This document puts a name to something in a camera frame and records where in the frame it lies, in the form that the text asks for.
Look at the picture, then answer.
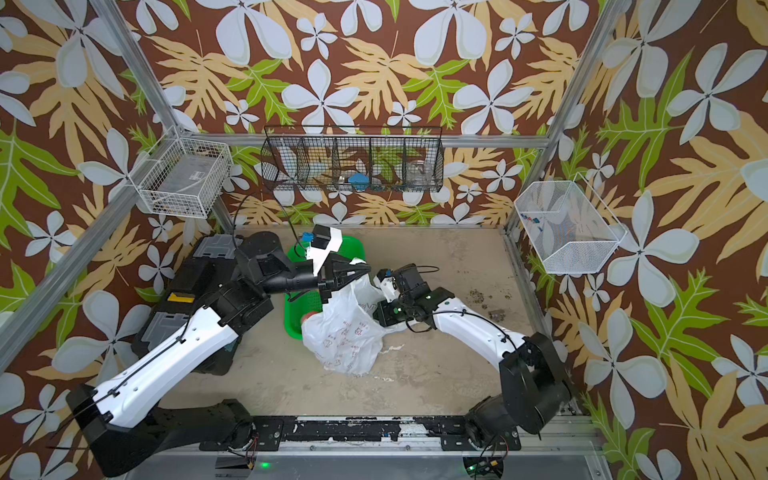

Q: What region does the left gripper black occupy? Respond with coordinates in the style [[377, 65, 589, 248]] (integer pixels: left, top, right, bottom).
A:
[[257, 253, 366, 304]]

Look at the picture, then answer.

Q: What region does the white plastic bag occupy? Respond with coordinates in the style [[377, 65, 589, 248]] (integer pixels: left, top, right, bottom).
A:
[[302, 277, 406, 376]]

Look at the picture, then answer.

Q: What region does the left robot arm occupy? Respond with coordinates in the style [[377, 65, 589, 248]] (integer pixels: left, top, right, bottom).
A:
[[67, 225, 371, 478]]

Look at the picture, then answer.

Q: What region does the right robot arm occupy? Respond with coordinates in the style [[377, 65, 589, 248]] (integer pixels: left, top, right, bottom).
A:
[[374, 264, 574, 449]]

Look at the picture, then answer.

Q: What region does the green plastic basket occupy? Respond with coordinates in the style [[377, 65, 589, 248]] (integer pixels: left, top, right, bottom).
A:
[[284, 235, 366, 340]]

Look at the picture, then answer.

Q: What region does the blue object in basket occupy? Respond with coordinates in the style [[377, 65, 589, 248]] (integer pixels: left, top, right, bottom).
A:
[[347, 173, 370, 191]]

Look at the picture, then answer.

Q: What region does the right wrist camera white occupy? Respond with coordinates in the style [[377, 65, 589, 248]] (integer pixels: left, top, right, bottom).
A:
[[374, 269, 400, 303]]

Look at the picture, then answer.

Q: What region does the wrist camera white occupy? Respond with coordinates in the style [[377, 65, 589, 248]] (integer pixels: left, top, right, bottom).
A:
[[374, 269, 400, 303], [301, 224, 343, 276]]

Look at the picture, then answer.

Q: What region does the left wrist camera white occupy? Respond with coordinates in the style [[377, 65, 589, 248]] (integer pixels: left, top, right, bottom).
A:
[[301, 224, 343, 276]]

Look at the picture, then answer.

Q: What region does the black wire basket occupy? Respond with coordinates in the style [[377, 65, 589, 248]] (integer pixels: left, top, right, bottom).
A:
[[258, 125, 445, 193]]

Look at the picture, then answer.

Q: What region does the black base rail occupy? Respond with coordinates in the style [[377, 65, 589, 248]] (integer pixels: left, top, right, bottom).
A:
[[231, 415, 521, 453]]

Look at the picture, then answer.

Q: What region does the white wire basket right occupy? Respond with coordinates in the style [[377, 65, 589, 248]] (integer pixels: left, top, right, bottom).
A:
[[514, 174, 627, 276]]

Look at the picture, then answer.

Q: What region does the white wire basket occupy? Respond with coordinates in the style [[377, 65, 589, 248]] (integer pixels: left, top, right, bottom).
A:
[[514, 174, 627, 276], [130, 127, 233, 219]]

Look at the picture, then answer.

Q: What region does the white wire basket left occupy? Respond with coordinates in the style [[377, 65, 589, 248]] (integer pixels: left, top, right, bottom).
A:
[[130, 127, 233, 219]]

